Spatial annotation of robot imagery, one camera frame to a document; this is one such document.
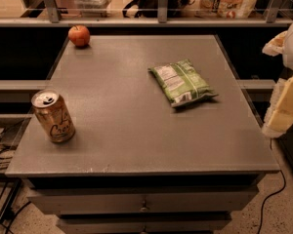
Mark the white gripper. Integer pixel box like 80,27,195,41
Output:
262,23,293,138

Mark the orange LaCroix soda can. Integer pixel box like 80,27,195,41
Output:
31,89,75,143

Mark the red apple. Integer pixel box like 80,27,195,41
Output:
68,25,90,47

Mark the green chip bag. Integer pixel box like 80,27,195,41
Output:
148,59,218,108

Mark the grey drawer cabinet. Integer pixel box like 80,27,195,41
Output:
7,35,279,234

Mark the round drawer knob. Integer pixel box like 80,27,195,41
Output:
140,205,149,213

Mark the black floor cable right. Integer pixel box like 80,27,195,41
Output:
256,138,287,234

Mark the grey metal shelf rail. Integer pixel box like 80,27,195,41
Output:
0,0,293,27

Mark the black cables left floor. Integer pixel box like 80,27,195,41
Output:
0,120,32,234

